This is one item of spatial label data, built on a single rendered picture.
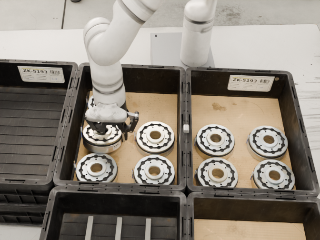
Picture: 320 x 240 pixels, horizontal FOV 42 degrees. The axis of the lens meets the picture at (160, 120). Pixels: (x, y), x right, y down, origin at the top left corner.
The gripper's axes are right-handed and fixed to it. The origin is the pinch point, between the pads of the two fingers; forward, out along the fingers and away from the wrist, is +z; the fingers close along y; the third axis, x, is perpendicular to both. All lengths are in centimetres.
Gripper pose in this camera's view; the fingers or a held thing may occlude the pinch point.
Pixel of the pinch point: (114, 135)
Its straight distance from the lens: 109.5
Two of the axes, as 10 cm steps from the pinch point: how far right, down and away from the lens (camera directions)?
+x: -0.3, 7.6, -6.5
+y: -10.0, -0.3, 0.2
